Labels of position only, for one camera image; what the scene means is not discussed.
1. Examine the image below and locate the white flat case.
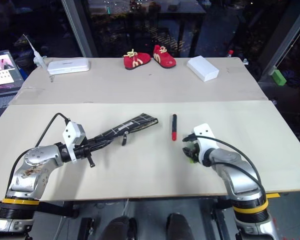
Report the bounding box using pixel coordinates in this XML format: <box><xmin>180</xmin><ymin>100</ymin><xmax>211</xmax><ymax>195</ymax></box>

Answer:
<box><xmin>47</xmin><ymin>57</ymin><xmax>91</xmax><ymax>76</ymax></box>

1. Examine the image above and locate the white clamp stand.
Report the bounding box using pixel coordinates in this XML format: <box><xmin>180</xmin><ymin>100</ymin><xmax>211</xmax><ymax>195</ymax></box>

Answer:
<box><xmin>22</xmin><ymin>34</ymin><xmax>52</xmax><ymax>76</ymax></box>

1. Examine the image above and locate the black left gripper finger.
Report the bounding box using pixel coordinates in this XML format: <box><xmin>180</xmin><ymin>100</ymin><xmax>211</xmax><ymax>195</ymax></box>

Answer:
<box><xmin>90</xmin><ymin>141</ymin><xmax>116</xmax><ymax>152</ymax></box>
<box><xmin>87</xmin><ymin>134</ymin><xmax>110</xmax><ymax>147</ymax></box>

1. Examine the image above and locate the green highlighter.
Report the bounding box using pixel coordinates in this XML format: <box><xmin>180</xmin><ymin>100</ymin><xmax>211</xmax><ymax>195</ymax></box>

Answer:
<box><xmin>188</xmin><ymin>142</ymin><xmax>199</xmax><ymax>165</ymax></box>

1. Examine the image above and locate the green block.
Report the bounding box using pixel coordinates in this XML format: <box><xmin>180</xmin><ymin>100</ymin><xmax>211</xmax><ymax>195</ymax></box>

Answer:
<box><xmin>271</xmin><ymin>69</ymin><xmax>288</xmax><ymax>87</ymax></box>

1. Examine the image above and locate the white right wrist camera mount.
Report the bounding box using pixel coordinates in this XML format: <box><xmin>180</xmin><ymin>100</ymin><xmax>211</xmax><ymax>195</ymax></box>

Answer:
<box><xmin>192</xmin><ymin>123</ymin><xmax>220</xmax><ymax>166</ymax></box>

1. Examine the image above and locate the red shoe with black sole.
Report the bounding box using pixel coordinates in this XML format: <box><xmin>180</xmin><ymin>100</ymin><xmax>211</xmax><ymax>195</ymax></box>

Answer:
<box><xmin>152</xmin><ymin>44</ymin><xmax>177</xmax><ymax>69</ymax></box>

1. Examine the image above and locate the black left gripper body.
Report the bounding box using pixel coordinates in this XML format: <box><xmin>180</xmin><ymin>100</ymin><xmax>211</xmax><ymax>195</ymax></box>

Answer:
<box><xmin>73</xmin><ymin>139</ymin><xmax>96</xmax><ymax>169</ymax></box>

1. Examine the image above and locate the white rectangular box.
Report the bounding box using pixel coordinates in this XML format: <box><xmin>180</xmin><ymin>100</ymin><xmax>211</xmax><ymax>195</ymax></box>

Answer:
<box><xmin>186</xmin><ymin>55</ymin><xmax>220</xmax><ymax>83</ymax></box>

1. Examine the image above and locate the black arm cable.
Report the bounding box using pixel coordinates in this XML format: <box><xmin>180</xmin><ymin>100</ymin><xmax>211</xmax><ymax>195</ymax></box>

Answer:
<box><xmin>7</xmin><ymin>112</ymin><xmax>71</xmax><ymax>191</ymax></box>
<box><xmin>194</xmin><ymin>135</ymin><xmax>266</xmax><ymax>200</ymax></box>

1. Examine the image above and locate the grey slanted metal post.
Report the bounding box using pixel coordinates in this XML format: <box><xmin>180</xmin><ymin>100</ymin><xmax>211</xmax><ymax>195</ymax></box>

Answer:
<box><xmin>257</xmin><ymin>0</ymin><xmax>300</xmax><ymax>81</ymax></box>

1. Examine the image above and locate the black grid pattern pouch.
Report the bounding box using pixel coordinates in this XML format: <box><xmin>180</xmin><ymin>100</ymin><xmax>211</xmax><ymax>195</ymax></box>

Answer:
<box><xmin>93</xmin><ymin>112</ymin><xmax>159</xmax><ymax>151</ymax></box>

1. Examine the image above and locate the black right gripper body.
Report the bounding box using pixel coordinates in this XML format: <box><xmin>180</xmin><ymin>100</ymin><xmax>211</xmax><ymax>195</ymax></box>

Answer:
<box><xmin>188</xmin><ymin>138</ymin><xmax>204</xmax><ymax>164</ymax></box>

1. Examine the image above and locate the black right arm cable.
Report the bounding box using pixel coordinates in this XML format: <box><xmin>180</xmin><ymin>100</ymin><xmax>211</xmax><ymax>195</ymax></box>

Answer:
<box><xmin>194</xmin><ymin>135</ymin><xmax>266</xmax><ymax>200</ymax></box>

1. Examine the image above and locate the open laptop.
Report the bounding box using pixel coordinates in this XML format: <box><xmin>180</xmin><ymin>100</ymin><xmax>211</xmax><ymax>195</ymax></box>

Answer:
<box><xmin>0</xmin><ymin>49</ymin><xmax>25</xmax><ymax>111</ymax></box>

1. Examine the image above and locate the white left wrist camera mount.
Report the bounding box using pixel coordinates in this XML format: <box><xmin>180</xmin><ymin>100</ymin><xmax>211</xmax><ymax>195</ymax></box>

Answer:
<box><xmin>62</xmin><ymin>120</ymin><xmax>87</xmax><ymax>164</ymax></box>

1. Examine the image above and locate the red marker with black cap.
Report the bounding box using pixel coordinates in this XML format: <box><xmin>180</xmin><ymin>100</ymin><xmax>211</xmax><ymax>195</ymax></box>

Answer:
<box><xmin>170</xmin><ymin>113</ymin><xmax>179</xmax><ymax>142</ymax></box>

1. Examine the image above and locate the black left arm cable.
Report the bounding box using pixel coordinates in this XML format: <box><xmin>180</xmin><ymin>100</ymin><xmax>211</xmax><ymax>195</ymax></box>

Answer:
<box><xmin>7</xmin><ymin>112</ymin><xmax>71</xmax><ymax>191</ymax></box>

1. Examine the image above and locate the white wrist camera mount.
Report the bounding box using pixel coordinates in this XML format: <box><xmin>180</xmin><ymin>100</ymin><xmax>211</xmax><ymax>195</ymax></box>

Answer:
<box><xmin>62</xmin><ymin>120</ymin><xmax>87</xmax><ymax>164</ymax></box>
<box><xmin>192</xmin><ymin>123</ymin><xmax>220</xmax><ymax>166</ymax></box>

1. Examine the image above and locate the red shoe with tied laces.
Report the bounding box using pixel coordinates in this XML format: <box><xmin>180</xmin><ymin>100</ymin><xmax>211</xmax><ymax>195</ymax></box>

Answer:
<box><xmin>123</xmin><ymin>48</ymin><xmax>152</xmax><ymax>71</ymax></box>

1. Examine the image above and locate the grey metal pillar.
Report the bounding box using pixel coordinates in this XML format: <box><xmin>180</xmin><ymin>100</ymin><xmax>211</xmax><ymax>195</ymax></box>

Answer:
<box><xmin>60</xmin><ymin>0</ymin><xmax>99</xmax><ymax>59</ymax></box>

